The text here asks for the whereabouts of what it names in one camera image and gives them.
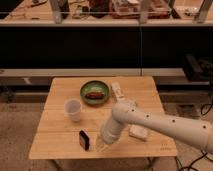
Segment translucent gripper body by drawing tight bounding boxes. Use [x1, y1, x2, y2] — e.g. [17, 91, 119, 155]
[95, 135, 113, 152]

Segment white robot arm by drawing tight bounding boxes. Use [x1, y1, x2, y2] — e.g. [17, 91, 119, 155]
[96, 102, 213, 154]

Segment black standing eraser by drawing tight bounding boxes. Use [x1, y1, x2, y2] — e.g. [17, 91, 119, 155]
[79, 130, 90, 151]

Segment wooden folding table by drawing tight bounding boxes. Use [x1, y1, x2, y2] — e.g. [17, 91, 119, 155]
[29, 77, 177, 161]

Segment clear plastic cup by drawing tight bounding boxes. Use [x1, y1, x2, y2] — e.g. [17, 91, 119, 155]
[64, 99, 82, 122]

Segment brown food in bowl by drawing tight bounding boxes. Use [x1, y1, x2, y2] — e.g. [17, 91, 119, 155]
[85, 92, 104, 99]

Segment green bowl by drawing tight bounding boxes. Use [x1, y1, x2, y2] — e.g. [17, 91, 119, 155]
[80, 80, 110, 106]

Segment white tube bottle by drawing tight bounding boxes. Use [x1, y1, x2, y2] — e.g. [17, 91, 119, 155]
[110, 81, 138, 108]

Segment long wooden shelf bench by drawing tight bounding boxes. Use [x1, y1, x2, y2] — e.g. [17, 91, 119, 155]
[0, 0, 213, 27]

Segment black cable on floor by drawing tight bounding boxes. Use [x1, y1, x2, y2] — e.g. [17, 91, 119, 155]
[174, 99, 213, 171]

